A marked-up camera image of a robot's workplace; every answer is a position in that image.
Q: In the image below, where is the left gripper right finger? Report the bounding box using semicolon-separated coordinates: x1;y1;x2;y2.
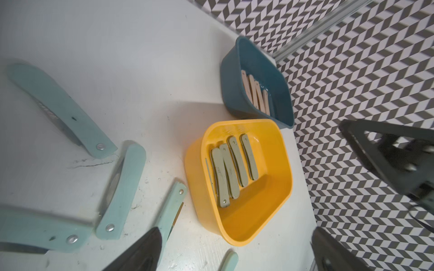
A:
311;227;371;271

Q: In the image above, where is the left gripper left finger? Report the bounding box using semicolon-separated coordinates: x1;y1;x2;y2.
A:
104;227;162;271

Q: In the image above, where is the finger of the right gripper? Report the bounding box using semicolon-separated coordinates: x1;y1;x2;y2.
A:
339;119;434;196

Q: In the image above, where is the mint knife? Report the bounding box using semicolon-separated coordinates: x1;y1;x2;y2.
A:
1;207;93;254
220;250;239;271
154;181;188;264
6;63;118;159

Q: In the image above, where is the yellow storage box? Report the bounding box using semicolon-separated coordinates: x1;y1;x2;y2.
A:
184;119;293;246

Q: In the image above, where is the olive knife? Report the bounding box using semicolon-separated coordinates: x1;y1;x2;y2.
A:
219;143;240;199
211;148;230;208

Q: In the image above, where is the olive knife horizontal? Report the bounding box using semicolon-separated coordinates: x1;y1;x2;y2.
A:
240;134;259;181

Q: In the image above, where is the olive knife vertical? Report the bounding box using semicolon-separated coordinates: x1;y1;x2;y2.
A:
228;136;249;187

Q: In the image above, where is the dark teal storage box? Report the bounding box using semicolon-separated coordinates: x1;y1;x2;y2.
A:
220;36;295;129

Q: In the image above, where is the mint knife angled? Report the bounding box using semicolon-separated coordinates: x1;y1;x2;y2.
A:
95;143;146;240

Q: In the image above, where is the mint knife top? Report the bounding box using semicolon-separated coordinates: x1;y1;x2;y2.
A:
6;63;118;159

